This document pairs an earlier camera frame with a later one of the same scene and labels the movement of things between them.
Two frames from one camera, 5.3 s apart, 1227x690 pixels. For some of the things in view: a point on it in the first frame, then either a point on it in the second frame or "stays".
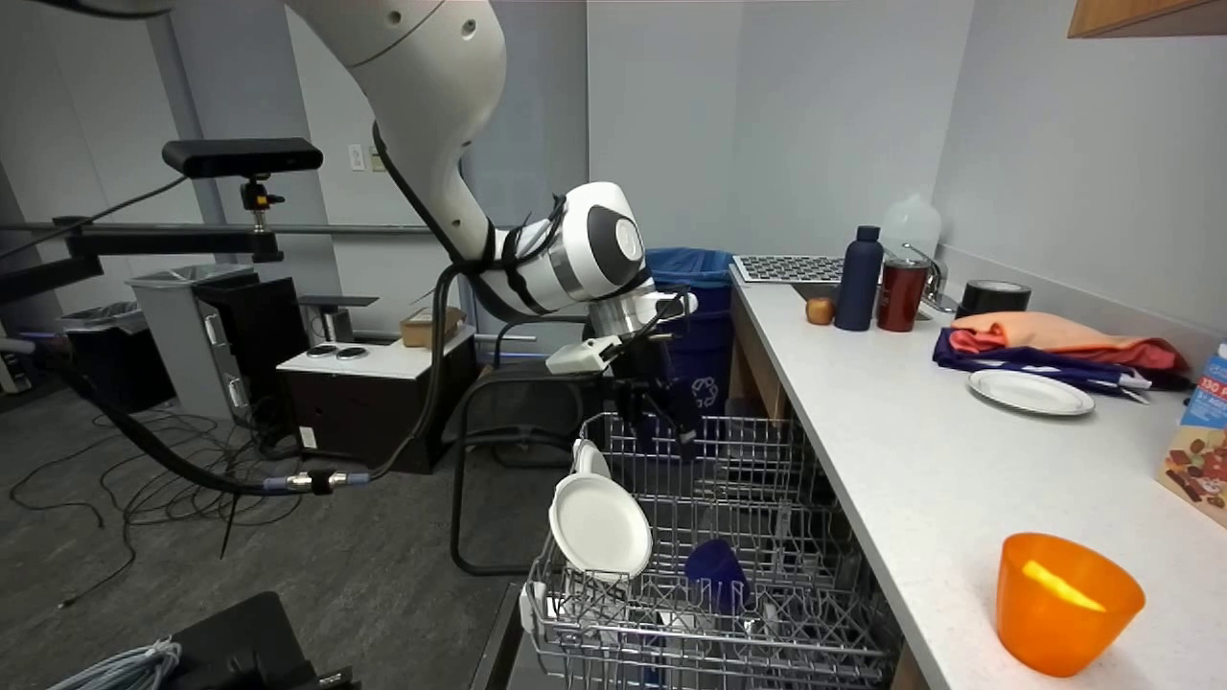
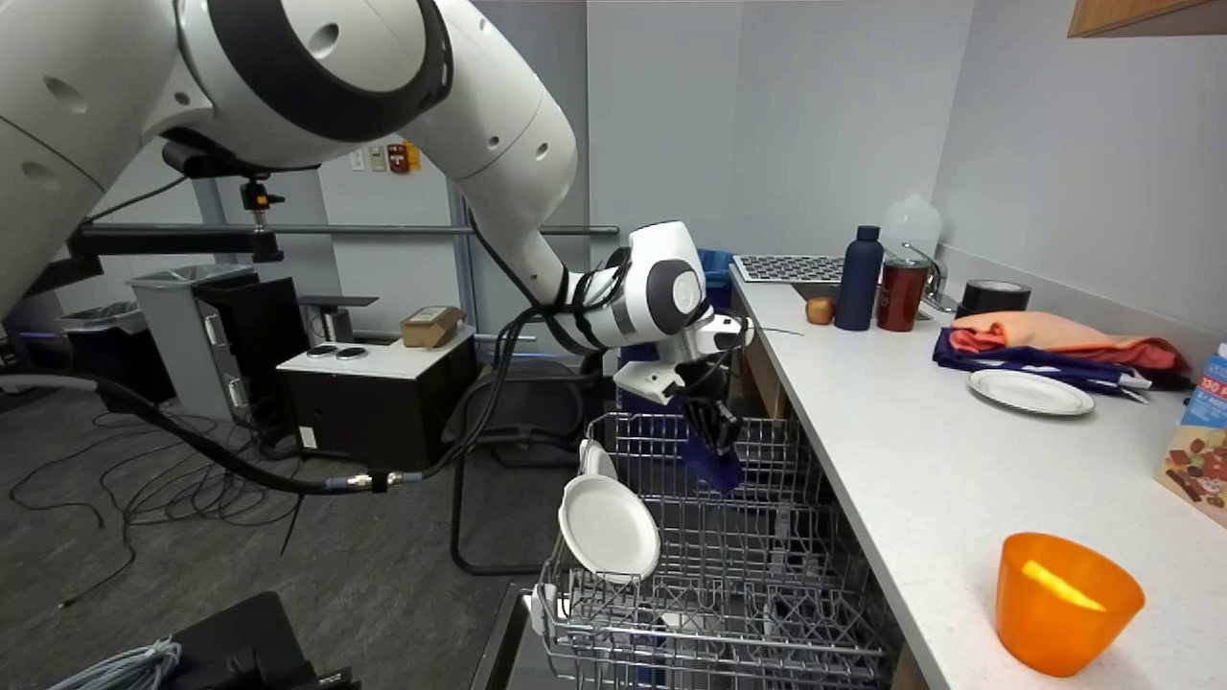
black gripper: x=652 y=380 -> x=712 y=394
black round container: x=985 y=297 stays
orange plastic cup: x=1060 y=608 stays
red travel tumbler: x=902 y=297 stays
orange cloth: x=1029 y=330 stays
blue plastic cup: x=718 y=579 -> x=714 y=470
